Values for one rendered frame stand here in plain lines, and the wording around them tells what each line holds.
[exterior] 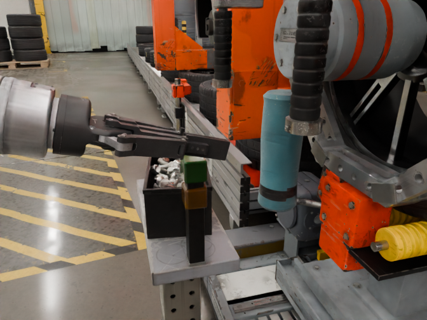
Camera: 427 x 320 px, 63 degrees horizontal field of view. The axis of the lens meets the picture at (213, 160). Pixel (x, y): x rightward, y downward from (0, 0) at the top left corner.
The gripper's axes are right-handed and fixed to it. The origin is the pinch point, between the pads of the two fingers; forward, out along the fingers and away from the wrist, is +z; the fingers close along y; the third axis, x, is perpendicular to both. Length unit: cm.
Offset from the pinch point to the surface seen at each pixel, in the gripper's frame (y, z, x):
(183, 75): 237, 66, 5
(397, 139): 3.0, 40.8, -6.7
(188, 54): 243, 67, -13
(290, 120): -11.6, 4.8, -7.7
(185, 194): 5.3, 0.9, 10.2
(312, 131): -13.5, 6.9, -7.2
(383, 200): -6.6, 31.3, 2.7
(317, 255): 32, 62, 39
